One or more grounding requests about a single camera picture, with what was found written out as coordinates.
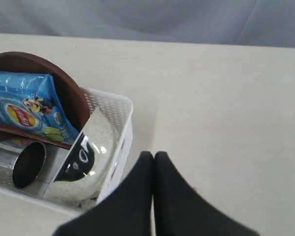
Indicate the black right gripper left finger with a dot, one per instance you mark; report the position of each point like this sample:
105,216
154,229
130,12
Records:
125,212

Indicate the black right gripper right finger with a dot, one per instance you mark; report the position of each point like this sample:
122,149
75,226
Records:
180,211

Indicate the dark wooden spoon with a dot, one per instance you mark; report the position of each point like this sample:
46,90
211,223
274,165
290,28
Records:
9,133

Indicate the glossy ceramic bowl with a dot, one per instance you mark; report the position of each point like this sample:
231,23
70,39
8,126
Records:
87,162

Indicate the white perforated plastic basket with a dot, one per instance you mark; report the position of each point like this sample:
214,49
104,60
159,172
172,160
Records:
118,110

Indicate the brown round wooden plate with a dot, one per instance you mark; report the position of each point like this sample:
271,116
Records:
71,96

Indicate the stainless steel cup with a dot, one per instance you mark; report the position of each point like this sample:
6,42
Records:
19,168

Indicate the blue chips snack bag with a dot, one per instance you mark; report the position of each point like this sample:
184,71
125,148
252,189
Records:
29,101

